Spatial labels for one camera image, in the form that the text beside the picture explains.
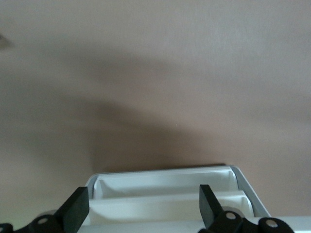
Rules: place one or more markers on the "white drawer cabinet housing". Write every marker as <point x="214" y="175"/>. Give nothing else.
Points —
<point x="257" y="199"/>

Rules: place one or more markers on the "white plastic drawer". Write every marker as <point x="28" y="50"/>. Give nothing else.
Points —
<point x="145" y="228"/>
<point x="158" y="206"/>
<point x="170" y="182"/>

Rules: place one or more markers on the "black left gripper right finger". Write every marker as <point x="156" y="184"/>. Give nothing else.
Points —
<point x="209" y="206"/>

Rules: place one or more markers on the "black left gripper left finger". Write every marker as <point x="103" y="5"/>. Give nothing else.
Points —
<point x="73" y="208"/>

